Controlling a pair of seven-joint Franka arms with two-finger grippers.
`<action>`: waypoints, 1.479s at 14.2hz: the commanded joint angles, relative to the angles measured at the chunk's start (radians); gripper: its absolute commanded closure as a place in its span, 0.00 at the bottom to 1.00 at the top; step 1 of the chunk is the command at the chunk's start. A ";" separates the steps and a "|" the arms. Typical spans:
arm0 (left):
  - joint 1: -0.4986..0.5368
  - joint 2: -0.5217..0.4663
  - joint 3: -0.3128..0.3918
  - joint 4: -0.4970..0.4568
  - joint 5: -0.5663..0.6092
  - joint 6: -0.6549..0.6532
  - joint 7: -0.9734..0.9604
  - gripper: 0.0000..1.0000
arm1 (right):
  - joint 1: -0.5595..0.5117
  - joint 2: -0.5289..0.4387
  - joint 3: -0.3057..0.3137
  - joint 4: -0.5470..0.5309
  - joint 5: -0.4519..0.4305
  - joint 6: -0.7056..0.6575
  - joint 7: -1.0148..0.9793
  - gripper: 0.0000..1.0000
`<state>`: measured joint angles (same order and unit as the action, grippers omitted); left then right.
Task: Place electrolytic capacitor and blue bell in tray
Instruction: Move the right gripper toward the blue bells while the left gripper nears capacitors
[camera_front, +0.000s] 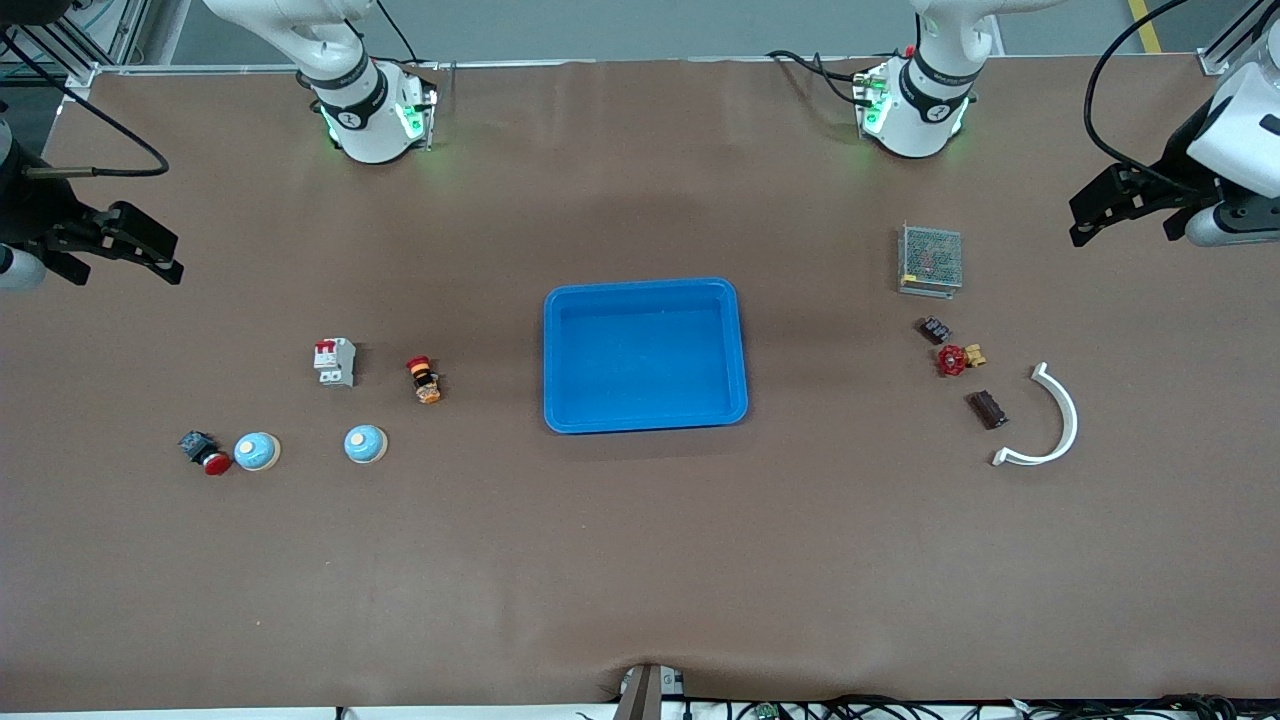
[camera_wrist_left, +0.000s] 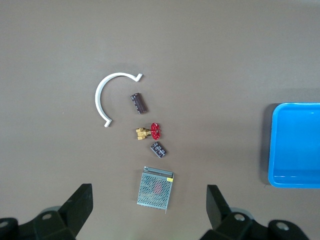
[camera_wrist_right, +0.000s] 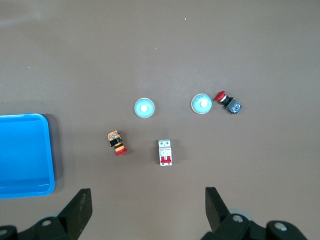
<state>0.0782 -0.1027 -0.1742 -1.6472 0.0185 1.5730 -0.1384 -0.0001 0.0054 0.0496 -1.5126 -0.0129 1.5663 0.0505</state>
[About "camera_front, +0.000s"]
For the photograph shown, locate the white circuit breaker red switch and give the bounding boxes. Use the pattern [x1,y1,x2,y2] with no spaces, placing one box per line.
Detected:
[313,338,358,388]

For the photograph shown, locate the aluminium frame profile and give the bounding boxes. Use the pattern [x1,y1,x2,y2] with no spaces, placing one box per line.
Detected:
[0,0,151,101]
[1198,15,1263,77]

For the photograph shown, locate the blue plastic tray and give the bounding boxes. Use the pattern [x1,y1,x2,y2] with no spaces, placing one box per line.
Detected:
[543,277,750,435]

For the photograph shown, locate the brown table mat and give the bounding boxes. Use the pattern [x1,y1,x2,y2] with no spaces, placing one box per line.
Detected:
[0,58,1280,713]

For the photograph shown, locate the white curved plastic clip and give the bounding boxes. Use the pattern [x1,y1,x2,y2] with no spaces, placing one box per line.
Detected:
[991,362,1080,468]

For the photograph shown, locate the black right arm base cable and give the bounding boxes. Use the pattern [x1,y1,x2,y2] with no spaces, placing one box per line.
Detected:
[375,0,441,71]

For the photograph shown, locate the grey metal clamp bracket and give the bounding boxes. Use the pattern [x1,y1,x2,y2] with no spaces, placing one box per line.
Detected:
[612,662,687,720]

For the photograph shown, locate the black cable bundle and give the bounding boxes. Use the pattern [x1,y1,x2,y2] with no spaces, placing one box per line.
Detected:
[690,693,1246,720]

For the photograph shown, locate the red mushroom push button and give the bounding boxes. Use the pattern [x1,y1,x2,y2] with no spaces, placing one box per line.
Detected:
[178,430,233,477]

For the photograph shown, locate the blue desk bell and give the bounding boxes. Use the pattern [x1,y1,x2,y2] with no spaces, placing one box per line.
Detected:
[343,424,389,466]
[233,431,282,473]

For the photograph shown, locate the metal mesh power supply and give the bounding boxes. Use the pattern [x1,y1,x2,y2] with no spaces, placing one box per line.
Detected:
[897,223,964,299]

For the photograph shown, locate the black left arm base cables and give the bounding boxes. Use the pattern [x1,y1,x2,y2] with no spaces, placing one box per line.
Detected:
[768,48,873,109]

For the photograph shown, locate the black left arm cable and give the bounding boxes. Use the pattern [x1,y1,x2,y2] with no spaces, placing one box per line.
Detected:
[1084,0,1196,196]

